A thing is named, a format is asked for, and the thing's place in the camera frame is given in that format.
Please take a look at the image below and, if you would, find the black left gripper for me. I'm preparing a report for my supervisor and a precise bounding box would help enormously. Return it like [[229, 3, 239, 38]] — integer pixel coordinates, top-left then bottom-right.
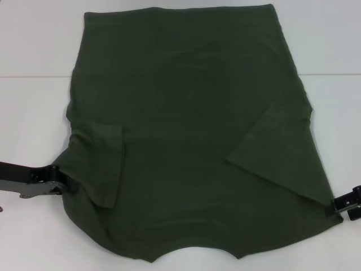
[[0, 161, 81, 200]]

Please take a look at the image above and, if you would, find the dark green shirt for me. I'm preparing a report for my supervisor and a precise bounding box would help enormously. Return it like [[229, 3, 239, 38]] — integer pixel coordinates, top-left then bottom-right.
[[54, 3, 344, 262]]

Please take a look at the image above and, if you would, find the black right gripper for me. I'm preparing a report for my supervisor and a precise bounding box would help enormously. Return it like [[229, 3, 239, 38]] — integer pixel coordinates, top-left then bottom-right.
[[324, 184, 361, 222]]

